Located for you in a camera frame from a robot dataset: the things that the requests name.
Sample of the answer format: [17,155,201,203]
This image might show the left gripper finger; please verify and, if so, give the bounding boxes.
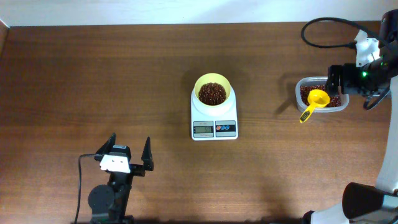
[141,137,154,171]
[96,133,116,155]

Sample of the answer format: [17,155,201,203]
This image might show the yellow plastic measuring scoop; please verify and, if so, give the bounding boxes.
[299,89,330,123]

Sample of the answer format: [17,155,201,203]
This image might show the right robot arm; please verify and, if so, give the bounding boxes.
[300,9,397,224]

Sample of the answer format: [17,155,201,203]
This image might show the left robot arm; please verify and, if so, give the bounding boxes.
[88,134,154,224]

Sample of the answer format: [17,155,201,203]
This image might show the white digital kitchen scale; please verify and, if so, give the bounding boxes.
[190,87,239,141]

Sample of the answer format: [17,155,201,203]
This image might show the red beans in bowl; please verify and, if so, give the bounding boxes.
[198,83,226,106]

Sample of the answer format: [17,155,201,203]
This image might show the pale yellow plastic bowl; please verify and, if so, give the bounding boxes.
[193,73,232,106]

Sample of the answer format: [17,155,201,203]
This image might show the clear plastic container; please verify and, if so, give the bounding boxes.
[295,77,349,113]

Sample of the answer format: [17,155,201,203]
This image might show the left black cable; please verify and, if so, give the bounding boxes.
[73,153,103,224]

